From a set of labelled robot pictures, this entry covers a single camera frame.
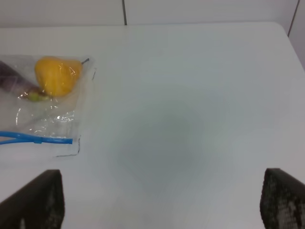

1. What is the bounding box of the clear zip bag blue seal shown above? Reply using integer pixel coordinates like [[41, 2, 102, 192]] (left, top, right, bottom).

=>
[[0, 55, 95, 156]]

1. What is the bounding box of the purple eggplant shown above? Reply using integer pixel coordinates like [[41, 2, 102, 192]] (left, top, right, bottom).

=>
[[0, 61, 50, 102]]

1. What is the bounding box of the yellow pear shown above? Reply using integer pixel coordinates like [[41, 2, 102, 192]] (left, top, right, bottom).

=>
[[34, 56, 90, 97]]

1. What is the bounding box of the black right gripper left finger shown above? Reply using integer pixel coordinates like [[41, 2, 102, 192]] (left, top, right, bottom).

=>
[[0, 169, 65, 229]]

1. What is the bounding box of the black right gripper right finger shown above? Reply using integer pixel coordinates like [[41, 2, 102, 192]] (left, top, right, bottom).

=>
[[260, 168, 305, 229]]

